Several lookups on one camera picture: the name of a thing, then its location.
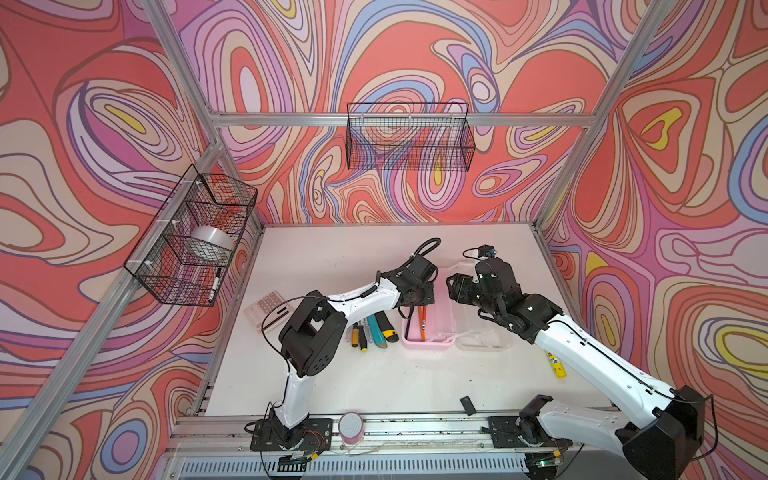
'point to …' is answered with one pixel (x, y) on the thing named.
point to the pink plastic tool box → (447, 324)
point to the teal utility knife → (377, 332)
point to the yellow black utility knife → (386, 327)
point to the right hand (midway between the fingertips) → (458, 288)
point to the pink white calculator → (258, 312)
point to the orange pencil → (422, 310)
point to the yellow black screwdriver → (363, 341)
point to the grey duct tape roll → (210, 244)
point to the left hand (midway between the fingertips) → (434, 294)
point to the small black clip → (469, 408)
